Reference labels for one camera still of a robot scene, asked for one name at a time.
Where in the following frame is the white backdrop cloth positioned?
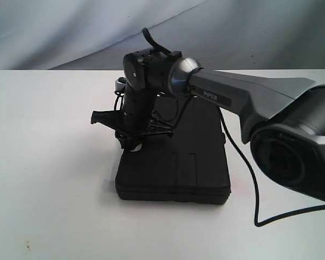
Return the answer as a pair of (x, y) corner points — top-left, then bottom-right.
(0, 1), (325, 70)

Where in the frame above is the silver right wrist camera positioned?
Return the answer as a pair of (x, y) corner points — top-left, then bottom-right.
(115, 77), (127, 92)

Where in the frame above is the black plastic carrying case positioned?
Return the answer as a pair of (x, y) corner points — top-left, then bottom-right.
(115, 97), (231, 205)

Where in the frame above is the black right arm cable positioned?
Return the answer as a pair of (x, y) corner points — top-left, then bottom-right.
(112, 27), (325, 228)

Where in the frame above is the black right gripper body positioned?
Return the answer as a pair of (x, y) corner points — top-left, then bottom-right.
(90, 86), (173, 140)

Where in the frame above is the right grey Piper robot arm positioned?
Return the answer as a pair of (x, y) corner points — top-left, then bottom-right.
(90, 48), (325, 202)

